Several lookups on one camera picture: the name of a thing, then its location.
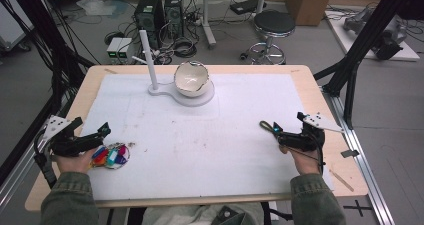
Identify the white floor board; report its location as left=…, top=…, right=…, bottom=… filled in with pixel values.
left=324, top=9, right=421, bottom=63

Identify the aluminium rail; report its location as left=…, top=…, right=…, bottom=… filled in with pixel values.
left=321, top=84, right=396, bottom=225

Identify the olive green cord loop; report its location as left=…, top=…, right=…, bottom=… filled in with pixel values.
left=259, top=119, right=278, bottom=137

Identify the grey metal clip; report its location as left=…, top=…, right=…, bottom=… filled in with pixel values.
left=340, top=148, right=361, bottom=159

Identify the white hook stand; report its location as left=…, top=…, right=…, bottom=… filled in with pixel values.
left=131, top=29, right=216, bottom=108

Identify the black round stool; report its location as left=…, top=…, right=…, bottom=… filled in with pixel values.
left=239, top=10, right=297, bottom=66

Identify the brown cardboard box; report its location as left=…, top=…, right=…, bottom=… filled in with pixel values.
left=285, top=0, right=336, bottom=27

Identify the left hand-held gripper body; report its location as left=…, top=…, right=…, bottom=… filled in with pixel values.
left=42, top=115, right=101, bottom=158

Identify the black metal frame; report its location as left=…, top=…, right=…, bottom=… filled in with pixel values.
left=0, top=0, right=96, bottom=186
left=313, top=0, right=424, bottom=130

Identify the large black computer tower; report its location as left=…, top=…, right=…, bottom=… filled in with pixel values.
left=133, top=0, right=166, bottom=50

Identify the small black computer tower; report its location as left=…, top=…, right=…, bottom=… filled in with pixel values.
left=163, top=0, right=185, bottom=38

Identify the person's right hand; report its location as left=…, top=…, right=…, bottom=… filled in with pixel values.
left=279, top=144, right=325, bottom=176

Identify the white eggshell-shaped bowl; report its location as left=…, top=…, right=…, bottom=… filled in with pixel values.
left=173, top=60, right=212, bottom=99

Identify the person's lap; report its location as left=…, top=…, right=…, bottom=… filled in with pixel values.
left=141, top=202, right=265, bottom=225

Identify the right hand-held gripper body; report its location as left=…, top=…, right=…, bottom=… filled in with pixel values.
left=278, top=111, right=344, bottom=153

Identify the white power supply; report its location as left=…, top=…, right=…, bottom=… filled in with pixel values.
left=116, top=37, right=134, bottom=61
left=106, top=37, right=124, bottom=62

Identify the black cable coil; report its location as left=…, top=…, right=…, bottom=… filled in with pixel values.
left=172, top=37, right=199, bottom=59

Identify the left hand-held gripper cable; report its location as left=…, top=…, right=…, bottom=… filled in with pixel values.
left=33, top=128, right=58, bottom=190

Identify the flat black device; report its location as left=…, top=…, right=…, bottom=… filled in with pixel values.
left=229, top=0, right=268, bottom=16

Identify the right hand-held gripper cable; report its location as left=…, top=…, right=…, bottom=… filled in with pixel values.
left=285, top=131, right=327, bottom=176

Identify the grey machine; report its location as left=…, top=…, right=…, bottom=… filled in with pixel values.
left=343, top=7, right=408, bottom=61

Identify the thin wooden stick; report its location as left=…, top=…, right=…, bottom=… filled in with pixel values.
left=329, top=168, right=355, bottom=193

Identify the person's left hand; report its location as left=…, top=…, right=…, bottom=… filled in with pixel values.
left=54, top=147, right=101, bottom=175

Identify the hand-held gripper cable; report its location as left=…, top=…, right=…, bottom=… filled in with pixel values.
left=285, top=131, right=327, bottom=176
left=33, top=128, right=58, bottom=190

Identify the bunch of coloured key tags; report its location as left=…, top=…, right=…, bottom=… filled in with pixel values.
left=89, top=142, right=131, bottom=171

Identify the white table mat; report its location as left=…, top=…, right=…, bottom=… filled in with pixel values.
left=79, top=72, right=335, bottom=201

